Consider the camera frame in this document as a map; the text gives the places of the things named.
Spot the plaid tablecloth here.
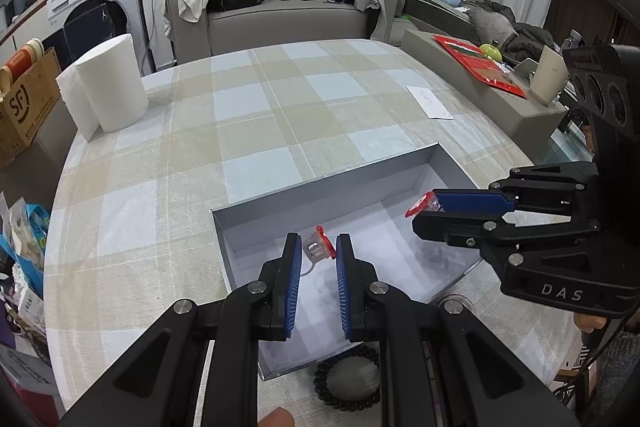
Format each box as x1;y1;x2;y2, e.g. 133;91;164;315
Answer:
43;38;597;427

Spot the grey open phone box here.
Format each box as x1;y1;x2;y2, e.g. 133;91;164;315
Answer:
211;142;484;381

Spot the white paper towel roll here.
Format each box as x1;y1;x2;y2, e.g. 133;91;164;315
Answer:
56;34;149;142

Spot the white paper card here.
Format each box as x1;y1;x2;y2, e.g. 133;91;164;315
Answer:
406;86;454;120

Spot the red white charm packet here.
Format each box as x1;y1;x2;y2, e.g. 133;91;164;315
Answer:
303;225;336;265

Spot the grey sofa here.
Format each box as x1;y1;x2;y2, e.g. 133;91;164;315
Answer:
164;0;370;64

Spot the red booklet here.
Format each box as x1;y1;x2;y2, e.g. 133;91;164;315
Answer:
434;35;526;98

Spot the red clear small packet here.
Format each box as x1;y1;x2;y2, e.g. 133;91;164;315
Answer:
405;191;442;218

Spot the person's hand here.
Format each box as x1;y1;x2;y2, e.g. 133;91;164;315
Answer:
573;313;608;334

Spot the blue plastic bag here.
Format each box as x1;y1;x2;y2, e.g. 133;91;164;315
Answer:
1;194;51;299

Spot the white washing machine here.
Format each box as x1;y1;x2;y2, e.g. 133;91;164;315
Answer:
44;0;155;75

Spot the grey low bench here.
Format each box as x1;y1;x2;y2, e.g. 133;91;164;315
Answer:
401;29;567;158

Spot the green apple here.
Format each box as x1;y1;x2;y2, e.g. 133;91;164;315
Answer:
480;43;502;62

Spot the black bead bracelet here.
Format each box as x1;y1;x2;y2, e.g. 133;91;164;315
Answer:
313;339;382;412

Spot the brown SF cardboard box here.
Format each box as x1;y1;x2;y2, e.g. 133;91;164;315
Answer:
1;48;61;167

